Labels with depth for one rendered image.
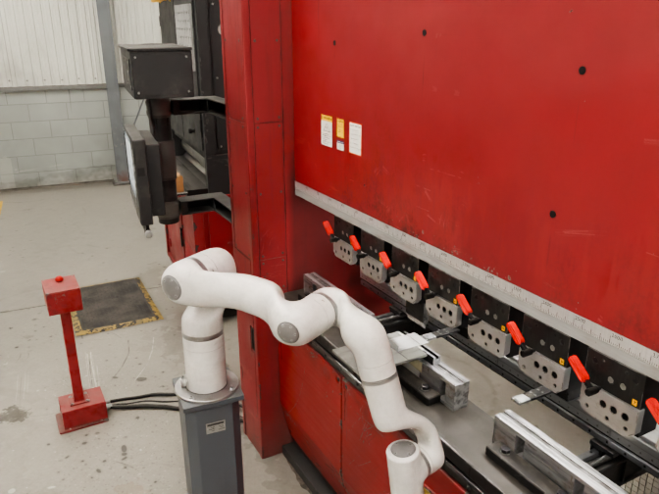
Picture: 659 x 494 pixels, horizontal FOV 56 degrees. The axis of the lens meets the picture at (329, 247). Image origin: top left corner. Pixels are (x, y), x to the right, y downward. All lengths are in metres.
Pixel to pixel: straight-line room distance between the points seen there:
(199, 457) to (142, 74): 1.46
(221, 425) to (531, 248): 1.02
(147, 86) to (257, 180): 0.57
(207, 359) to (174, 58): 1.28
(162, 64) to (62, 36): 6.19
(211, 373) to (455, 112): 1.02
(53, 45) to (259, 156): 6.35
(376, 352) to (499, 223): 0.49
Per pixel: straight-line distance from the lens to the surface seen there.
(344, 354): 2.09
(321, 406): 2.66
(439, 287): 1.93
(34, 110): 8.85
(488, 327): 1.80
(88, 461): 3.45
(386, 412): 1.53
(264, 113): 2.60
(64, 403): 3.71
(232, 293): 1.65
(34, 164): 8.95
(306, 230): 2.80
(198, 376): 1.88
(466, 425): 2.02
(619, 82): 1.43
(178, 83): 2.63
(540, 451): 1.83
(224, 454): 2.01
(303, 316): 1.49
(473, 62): 1.73
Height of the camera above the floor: 2.04
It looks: 20 degrees down
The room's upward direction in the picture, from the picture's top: straight up
